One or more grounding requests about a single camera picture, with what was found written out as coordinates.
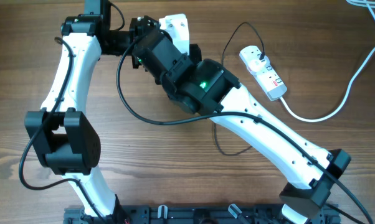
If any white power strip cord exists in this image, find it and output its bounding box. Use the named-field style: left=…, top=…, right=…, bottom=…
left=279, top=0, right=375, bottom=123

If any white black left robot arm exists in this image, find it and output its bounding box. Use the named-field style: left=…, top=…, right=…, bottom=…
left=19, top=1, right=128, bottom=223

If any white USB charger plug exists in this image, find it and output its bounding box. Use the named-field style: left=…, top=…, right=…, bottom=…
left=239, top=45, right=270, bottom=76

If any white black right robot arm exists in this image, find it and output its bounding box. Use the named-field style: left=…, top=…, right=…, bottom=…
left=132, top=14, right=351, bottom=223

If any white power extension strip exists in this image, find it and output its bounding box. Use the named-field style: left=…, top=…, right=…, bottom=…
left=254, top=65, right=287, bottom=101

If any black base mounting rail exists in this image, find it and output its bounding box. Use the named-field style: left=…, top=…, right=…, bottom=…
left=63, top=204, right=341, bottom=224

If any black USB charging cable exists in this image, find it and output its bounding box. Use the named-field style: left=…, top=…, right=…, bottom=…
left=212, top=21, right=266, bottom=157

